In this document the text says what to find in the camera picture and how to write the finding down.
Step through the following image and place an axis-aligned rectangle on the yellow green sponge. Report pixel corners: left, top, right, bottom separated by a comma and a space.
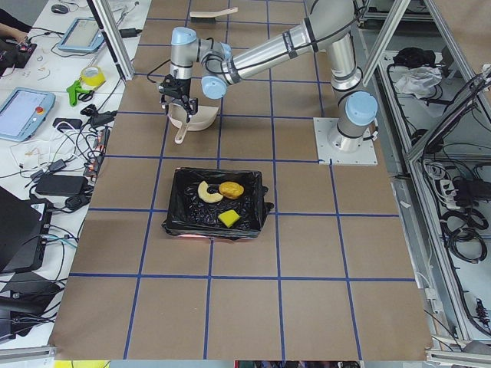
218, 209, 241, 228

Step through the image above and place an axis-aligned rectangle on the computer mouse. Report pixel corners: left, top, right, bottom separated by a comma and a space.
51, 4, 70, 15

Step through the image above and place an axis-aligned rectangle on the near teach pendant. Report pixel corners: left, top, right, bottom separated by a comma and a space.
1, 87, 56, 142

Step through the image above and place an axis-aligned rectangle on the teach pendant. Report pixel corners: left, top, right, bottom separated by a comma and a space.
1, 87, 56, 142
58, 18, 104, 54

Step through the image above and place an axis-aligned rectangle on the black laptop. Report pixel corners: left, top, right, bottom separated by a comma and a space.
1, 188, 53, 274

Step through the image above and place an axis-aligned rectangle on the orange-yellow bread roll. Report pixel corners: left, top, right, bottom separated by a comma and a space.
219, 181, 245, 200

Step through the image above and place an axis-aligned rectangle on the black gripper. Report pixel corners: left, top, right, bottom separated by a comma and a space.
157, 74, 199, 123

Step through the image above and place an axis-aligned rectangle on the black power brick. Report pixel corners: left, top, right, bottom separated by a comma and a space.
35, 175, 88, 197

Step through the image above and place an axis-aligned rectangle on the aluminium frame post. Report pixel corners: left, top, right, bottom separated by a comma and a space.
87, 0, 135, 81

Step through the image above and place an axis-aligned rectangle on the green clip tool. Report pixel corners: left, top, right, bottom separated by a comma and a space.
66, 79, 94, 107

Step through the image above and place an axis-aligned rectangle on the beige plastic dustpan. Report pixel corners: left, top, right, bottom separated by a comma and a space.
168, 103, 219, 144

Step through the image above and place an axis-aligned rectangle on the yellow tape roll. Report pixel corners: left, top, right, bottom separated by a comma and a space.
80, 66, 106, 87

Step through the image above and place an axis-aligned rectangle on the croissant bread piece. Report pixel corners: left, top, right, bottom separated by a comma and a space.
197, 181, 223, 204

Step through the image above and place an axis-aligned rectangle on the black trash bag bin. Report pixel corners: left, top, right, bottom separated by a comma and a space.
162, 167, 274, 241

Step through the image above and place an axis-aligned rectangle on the far teach pendant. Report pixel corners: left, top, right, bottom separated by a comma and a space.
58, 18, 104, 54

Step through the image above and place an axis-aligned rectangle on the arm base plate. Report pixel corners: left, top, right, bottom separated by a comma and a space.
313, 117, 377, 166

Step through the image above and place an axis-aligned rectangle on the beige hand brush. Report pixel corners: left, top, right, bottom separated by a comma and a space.
189, 7, 239, 24

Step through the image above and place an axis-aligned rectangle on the white crumpled cloth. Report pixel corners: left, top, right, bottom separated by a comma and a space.
394, 67, 442, 99

